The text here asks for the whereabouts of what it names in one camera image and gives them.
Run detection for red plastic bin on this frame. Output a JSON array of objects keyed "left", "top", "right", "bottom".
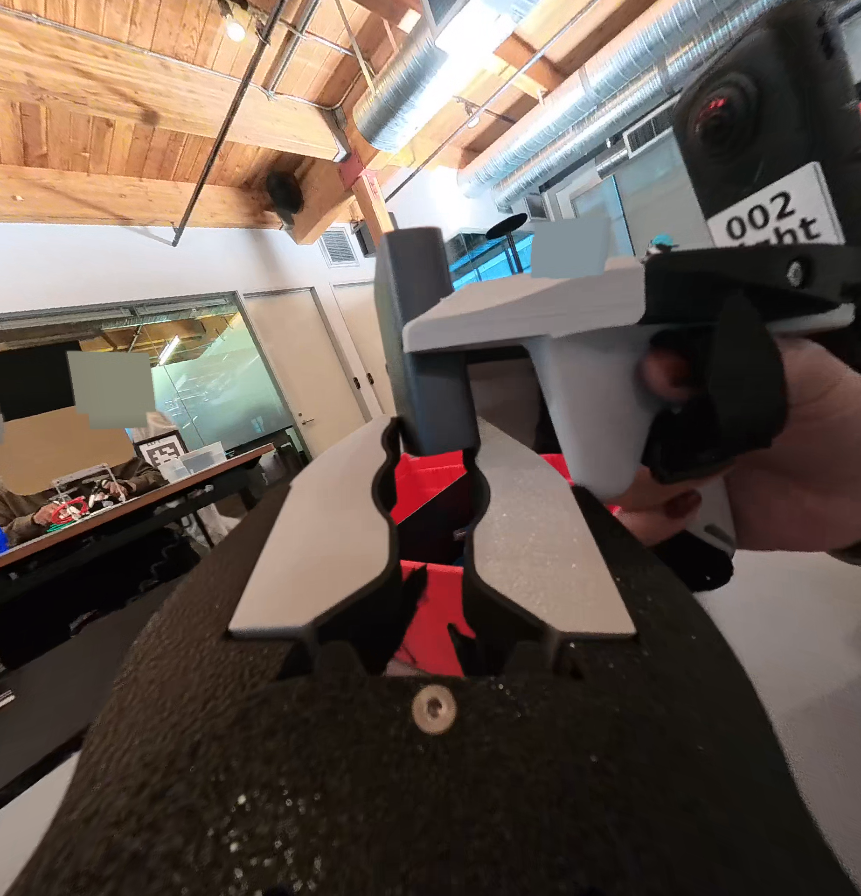
[{"left": 390, "top": 451, "right": 624, "bottom": 679}]

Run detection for white wall vent grille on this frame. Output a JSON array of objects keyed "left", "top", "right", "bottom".
[{"left": 317, "top": 226, "right": 361, "bottom": 268}]

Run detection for metal ceiling pipe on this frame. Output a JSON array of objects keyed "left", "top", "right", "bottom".
[{"left": 170, "top": 0, "right": 292, "bottom": 247}]

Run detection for fiducial marker board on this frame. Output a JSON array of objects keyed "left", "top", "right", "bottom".
[{"left": 133, "top": 433, "right": 188, "bottom": 483}]

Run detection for large silver duct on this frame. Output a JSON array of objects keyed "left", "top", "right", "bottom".
[{"left": 352, "top": 0, "right": 473, "bottom": 153}]

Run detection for wooden beam red signs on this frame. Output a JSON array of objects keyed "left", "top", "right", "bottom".
[{"left": 338, "top": 157, "right": 398, "bottom": 235}]

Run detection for person's right hand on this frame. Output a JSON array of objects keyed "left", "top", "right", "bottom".
[{"left": 612, "top": 336, "right": 861, "bottom": 561}]

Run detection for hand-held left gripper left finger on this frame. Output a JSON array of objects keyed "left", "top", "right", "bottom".
[{"left": 228, "top": 417, "right": 405, "bottom": 676}]

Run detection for black ethernet adapter box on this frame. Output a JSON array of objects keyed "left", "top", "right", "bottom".
[{"left": 373, "top": 227, "right": 482, "bottom": 457}]

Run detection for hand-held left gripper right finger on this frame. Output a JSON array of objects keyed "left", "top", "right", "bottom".
[{"left": 463, "top": 417, "right": 639, "bottom": 678}]

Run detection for white duct vent grille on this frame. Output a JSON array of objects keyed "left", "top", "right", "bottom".
[{"left": 623, "top": 112, "right": 676, "bottom": 156}]

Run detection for wooden edged background table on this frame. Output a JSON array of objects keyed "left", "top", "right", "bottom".
[{"left": 0, "top": 442, "right": 276, "bottom": 610}]

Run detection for white stand base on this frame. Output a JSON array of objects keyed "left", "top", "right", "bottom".
[{"left": 0, "top": 752, "right": 82, "bottom": 896}]

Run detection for black bin divider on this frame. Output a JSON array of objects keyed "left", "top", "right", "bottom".
[{"left": 396, "top": 483, "right": 473, "bottom": 564}]

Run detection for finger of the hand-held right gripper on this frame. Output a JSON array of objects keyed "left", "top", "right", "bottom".
[{"left": 403, "top": 255, "right": 647, "bottom": 356}]

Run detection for white door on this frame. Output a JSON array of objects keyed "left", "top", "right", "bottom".
[
  {"left": 243, "top": 287, "right": 367, "bottom": 459},
  {"left": 331, "top": 280, "right": 398, "bottom": 417}
]

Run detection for clear acrylic stand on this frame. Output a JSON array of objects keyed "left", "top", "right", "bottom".
[{"left": 51, "top": 462, "right": 128, "bottom": 522}]

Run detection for clear plastic container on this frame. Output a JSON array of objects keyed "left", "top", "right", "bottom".
[{"left": 182, "top": 444, "right": 229, "bottom": 477}]

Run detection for silver spiral duct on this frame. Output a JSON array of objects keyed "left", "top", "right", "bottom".
[
  {"left": 493, "top": 91, "right": 676, "bottom": 207},
  {"left": 458, "top": 0, "right": 683, "bottom": 190}
]

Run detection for black flat box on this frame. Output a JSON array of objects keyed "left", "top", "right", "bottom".
[{"left": 0, "top": 581, "right": 180, "bottom": 820}]

